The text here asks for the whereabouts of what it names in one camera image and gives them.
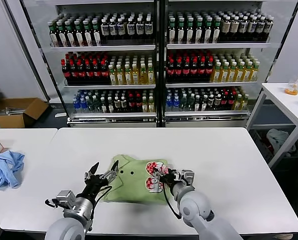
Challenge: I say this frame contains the open brown cardboard box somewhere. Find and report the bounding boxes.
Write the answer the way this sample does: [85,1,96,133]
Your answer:
[0,98,50,129]

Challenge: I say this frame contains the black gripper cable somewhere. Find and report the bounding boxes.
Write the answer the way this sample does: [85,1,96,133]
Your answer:
[162,183,183,221]
[90,184,114,223]

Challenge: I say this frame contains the glass cabinet door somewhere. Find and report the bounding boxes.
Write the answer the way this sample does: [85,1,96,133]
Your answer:
[2,0,70,122]
[246,0,298,126]

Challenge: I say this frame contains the light green t-shirt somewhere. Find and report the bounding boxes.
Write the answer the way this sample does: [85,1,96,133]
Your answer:
[100,154,176,206]

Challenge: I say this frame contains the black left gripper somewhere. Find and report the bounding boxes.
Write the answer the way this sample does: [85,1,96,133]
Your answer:
[82,159,120,201]

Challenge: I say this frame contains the crumpled light blue cloth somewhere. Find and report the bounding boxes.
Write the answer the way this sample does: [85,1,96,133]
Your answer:
[0,150,25,191]

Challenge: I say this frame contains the bundle of metal brackets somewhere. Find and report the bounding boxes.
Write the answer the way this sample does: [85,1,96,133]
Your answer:
[3,107,24,116]

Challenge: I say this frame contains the small red cap cola bottle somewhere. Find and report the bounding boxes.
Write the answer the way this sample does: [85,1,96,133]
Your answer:
[227,91,235,111]
[134,94,143,113]
[220,91,228,111]
[127,94,135,113]

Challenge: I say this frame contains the small clear green bottle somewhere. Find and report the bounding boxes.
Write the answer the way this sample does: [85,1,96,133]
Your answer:
[186,93,195,112]
[179,93,187,112]
[86,96,94,114]
[93,96,101,114]

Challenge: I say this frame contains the green cap dark bottle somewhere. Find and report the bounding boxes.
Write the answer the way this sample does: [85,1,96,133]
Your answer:
[211,17,221,44]
[176,18,186,45]
[185,17,195,45]
[73,21,85,48]
[82,20,93,48]
[194,17,204,44]
[47,21,59,48]
[91,20,102,48]
[56,21,68,48]
[167,18,177,45]
[203,17,213,44]
[64,21,76,48]

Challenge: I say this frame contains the white metal shelf board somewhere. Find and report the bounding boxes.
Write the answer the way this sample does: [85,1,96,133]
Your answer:
[63,84,156,90]
[70,112,157,120]
[165,42,271,50]
[165,81,259,89]
[164,111,249,118]
[48,44,156,52]

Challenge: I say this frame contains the white cap navy label bottle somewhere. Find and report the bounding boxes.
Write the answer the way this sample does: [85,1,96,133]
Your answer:
[116,18,126,41]
[108,18,118,41]
[100,18,110,41]
[144,16,154,40]
[263,15,274,41]
[238,16,248,42]
[125,17,136,41]
[246,16,256,42]
[134,17,145,40]
[255,15,265,41]

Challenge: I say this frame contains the glass jar with orange liquid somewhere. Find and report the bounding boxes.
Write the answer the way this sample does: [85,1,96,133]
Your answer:
[284,78,298,96]

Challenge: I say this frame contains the white cap beige label bottle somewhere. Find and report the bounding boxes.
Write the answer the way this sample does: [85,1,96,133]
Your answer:
[229,16,239,42]
[220,16,230,42]

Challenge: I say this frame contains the white side table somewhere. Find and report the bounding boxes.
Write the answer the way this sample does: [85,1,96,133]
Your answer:
[245,82,298,171]

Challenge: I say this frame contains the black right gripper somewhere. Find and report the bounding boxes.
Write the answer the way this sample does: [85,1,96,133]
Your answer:
[152,168,182,188]

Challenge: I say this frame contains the pale crumpled cloth pile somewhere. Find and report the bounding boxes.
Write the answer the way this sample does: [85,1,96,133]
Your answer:
[265,128,297,158]

